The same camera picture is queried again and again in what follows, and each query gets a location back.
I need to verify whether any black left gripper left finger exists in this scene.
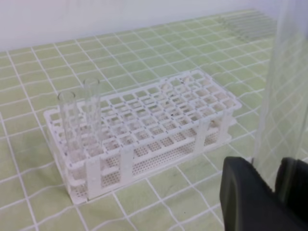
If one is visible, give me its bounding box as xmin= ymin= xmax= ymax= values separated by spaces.
xmin=219 ymin=156 xmax=308 ymax=231

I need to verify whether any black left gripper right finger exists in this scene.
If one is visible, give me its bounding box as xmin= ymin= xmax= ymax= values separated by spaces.
xmin=275 ymin=157 xmax=308 ymax=221

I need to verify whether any clear glass test tube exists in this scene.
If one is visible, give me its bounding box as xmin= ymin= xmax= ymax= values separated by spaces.
xmin=252 ymin=0 xmax=308 ymax=169

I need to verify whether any green grid tablecloth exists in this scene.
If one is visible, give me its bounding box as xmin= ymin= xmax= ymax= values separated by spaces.
xmin=0 ymin=14 xmax=273 ymax=231

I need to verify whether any white plastic test tube rack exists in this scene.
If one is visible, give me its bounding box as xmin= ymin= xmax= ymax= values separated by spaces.
xmin=44 ymin=69 xmax=242 ymax=205

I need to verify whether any clear test tube in rack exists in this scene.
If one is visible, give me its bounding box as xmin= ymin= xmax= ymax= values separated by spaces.
xmin=57 ymin=90 xmax=84 ymax=165

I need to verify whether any spare glass tubes pile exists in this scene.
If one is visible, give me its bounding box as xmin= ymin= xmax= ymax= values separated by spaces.
xmin=219 ymin=11 xmax=277 ymax=42

